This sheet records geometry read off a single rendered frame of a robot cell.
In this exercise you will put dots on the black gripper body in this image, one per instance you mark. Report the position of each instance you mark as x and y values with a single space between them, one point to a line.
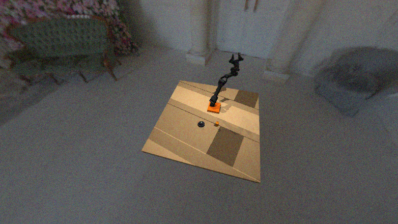
236 62

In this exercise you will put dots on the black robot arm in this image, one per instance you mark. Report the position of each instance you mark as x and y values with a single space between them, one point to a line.
221 83

